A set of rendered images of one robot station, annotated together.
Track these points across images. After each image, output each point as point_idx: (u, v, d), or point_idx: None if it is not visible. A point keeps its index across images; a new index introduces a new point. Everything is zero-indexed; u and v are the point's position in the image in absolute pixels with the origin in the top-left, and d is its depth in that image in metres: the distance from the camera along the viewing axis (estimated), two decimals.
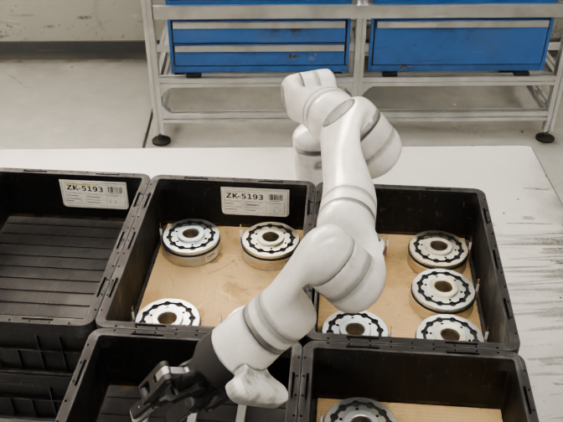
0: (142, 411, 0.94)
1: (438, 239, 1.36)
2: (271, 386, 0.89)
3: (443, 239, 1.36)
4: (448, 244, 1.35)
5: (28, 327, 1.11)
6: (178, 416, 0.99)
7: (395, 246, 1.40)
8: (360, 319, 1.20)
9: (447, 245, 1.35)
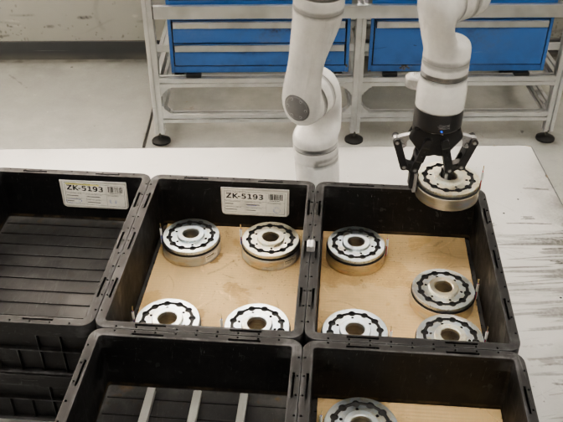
0: (448, 175, 1.27)
1: None
2: None
3: None
4: (459, 173, 1.27)
5: (28, 327, 1.11)
6: (415, 177, 1.27)
7: (395, 246, 1.40)
8: (360, 319, 1.20)
9: (457, 176, 1.26)
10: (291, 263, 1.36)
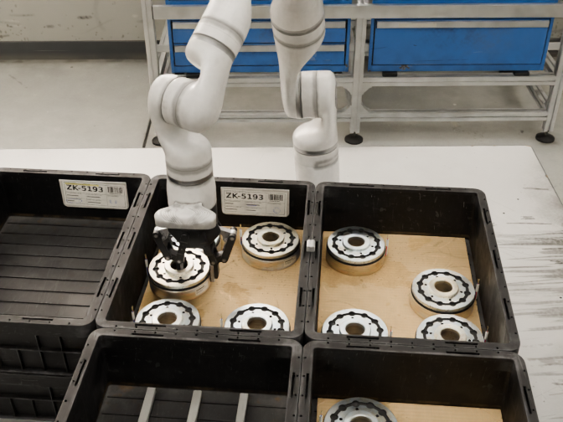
0: (178, 269, 1.27)
1: (175, 270, 1.26)
2: (193, 212, 1.14)
3: (170, 270, 1.26)
4: (167, 265, 1.27)
5: (28, 327, 1.11)
6: (209, 272, 1.28)
7: (395, 246, 1.40)
8: (360, 319, 1.20)
9: (170, 263, 1.28)
10: (291, 263, 1.36)
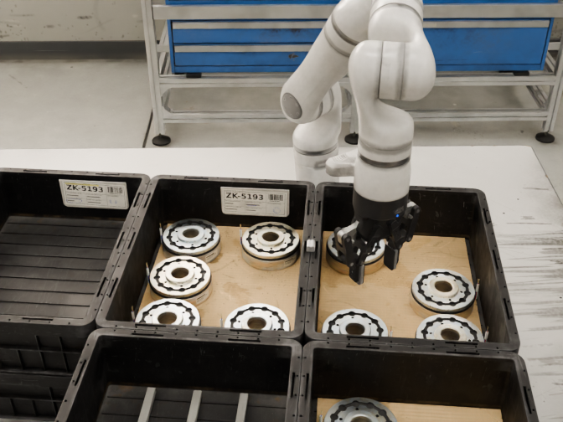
0: (392, 249, 1.15)
1: (176, 279, 1.27)
2: (348, 156, 1.07)
3: (171, 278, 1.27)
4: (168, 273, 1.29)
5: (28, 327, 1.11)
6: (357, 268, 1.12)
7: None
8: (360, 319, 1.20)
9: (171, 271, 1.29)
10: (291, 263, 1.36)
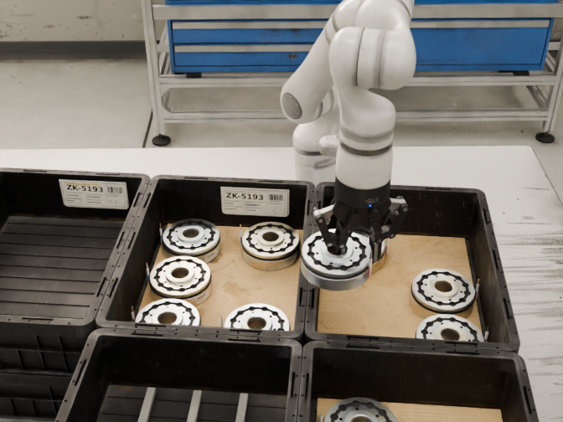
0: None
1: (176, 279, 1.27)
2: None
3: (171, 278, 1.27)
4: (168, 273, 1.29)
5: (28, 327, 1.11)
6: None
7: (395, 246, 1.40)
8: (348, 241, 1.13)
9: (171, 271, 1.29)
10: (291, 263, 1.36)
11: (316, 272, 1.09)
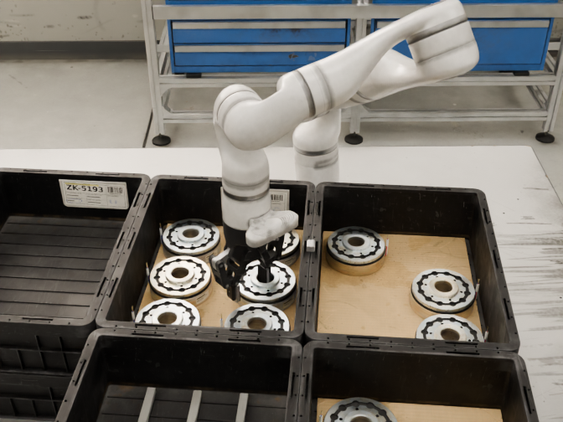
0: (232, 292, 1.23)
1: (176, 279, 1.27)
2: (277, 218, 1.14)
3: (171, 278, 1.27)
4: (168, 273, 1.29)
5: (28, 327, 1.11)
6: (264, 277, 1.27)
7: (395, 246, 1.40)
8: (260, 285, 1.26)
9: (171, 271, 1.29)
10: (291, 263, 1.36)
11: None
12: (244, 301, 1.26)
